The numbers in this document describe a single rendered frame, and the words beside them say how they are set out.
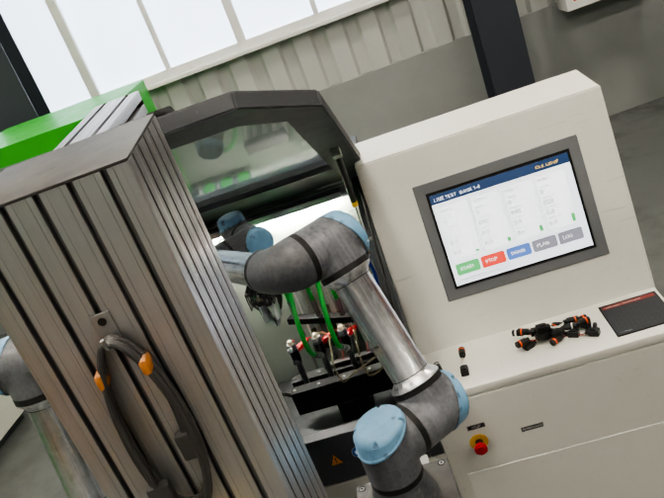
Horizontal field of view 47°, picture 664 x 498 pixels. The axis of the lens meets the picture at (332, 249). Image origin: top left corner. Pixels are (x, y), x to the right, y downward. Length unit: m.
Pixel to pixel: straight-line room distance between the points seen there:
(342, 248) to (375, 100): 4.53
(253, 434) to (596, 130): 1.42
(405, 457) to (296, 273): 0.43
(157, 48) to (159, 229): 5.05
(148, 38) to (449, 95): 2.33
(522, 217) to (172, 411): 1.35
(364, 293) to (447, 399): 0.28
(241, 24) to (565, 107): 4.06
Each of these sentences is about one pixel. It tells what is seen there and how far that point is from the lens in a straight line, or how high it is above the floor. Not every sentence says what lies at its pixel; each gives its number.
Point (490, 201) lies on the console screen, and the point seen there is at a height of 1.35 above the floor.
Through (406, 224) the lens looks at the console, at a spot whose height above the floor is 1.35.
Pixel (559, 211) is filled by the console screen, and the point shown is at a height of 1.26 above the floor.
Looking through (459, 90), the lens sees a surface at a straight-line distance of 6.18.
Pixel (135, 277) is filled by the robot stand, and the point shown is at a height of 1.88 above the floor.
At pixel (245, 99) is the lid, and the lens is 1.52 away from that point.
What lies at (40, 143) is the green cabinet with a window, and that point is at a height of 1.57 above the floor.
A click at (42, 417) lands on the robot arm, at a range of 1.67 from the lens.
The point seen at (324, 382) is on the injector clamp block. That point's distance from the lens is 2.33.
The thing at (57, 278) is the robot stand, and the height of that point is 1.91.
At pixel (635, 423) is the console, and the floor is 0.72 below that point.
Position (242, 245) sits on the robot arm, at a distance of 1.94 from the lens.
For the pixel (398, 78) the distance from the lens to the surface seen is 6.07.
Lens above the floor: 2.21
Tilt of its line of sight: 23 degrees down
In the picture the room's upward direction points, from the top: 21 degrees counter-clockwise
